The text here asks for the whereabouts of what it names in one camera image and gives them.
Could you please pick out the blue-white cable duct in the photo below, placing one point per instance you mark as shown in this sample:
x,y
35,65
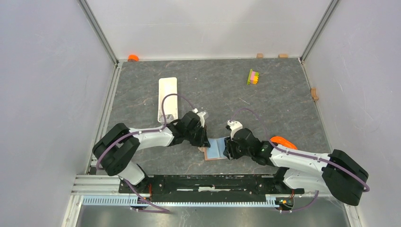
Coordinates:
x,y
134,201

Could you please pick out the colourful toy brick stack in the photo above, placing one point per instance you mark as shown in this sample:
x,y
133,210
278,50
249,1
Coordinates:
x,y
253,77

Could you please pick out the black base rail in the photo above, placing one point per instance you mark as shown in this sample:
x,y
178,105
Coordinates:
x,y
213,188

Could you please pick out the brown leather card holder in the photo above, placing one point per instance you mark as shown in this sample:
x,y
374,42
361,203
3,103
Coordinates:
x,y
215,151

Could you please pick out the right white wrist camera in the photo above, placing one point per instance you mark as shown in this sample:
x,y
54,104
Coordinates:
x,y
233,127

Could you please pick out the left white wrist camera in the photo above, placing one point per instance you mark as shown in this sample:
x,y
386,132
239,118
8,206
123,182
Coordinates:
x,y
202,115

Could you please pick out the orange horseshoe toy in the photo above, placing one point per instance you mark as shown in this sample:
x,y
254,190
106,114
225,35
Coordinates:
x,y
282,141

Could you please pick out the orange round cap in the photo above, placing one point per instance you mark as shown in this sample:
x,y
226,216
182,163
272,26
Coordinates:
x,y
132,57

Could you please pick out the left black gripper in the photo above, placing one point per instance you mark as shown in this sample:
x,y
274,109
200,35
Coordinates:
x,y
202,141

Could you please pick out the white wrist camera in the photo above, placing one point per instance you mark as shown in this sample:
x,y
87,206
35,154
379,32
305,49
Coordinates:
x,y
202,115
233,127

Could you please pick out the flat wooden block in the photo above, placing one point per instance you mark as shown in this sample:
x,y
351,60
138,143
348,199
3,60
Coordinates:
x,y
283,55

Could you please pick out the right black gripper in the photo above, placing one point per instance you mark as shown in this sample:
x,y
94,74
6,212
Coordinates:
x,y
230,152

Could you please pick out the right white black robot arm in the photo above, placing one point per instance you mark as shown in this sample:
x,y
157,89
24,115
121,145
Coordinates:
x,y
336,172

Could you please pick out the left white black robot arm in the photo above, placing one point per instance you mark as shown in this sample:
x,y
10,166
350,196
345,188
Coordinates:
x,y
116,149

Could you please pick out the white rectangular tray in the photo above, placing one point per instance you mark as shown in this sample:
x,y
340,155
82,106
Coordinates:
x,y
167,86

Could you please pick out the curved wooden piece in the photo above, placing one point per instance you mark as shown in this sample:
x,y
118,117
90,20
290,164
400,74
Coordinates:
x,y
314,94

